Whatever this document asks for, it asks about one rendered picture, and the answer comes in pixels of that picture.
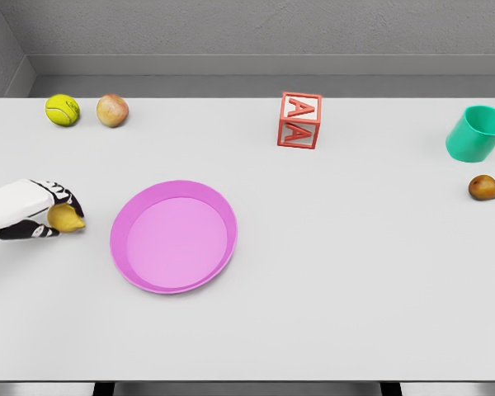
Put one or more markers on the red letter A block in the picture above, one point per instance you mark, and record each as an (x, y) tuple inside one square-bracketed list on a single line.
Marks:
[(299, 120)]

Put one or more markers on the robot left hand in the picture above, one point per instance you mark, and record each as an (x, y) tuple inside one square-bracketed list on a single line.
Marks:
[(20, 200)]

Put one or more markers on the pink round plate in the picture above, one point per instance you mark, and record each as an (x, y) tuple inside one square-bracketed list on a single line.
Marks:
[(174, 239)]

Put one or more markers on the red-yellow apple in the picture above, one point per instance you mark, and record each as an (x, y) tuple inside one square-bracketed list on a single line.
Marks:
[(112, 110)]

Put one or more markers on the brown pear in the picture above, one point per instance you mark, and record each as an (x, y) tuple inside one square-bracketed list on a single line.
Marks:
[(486, 187)]

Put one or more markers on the yellow lemon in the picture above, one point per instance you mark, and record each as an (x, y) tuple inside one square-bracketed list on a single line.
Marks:
[(64, 219)]

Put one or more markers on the yellow tennis ball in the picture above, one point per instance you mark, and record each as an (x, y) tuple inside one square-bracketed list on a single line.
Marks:
[(62, 109)]

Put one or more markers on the green cup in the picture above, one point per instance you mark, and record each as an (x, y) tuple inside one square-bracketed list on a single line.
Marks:
[(474, 134)]

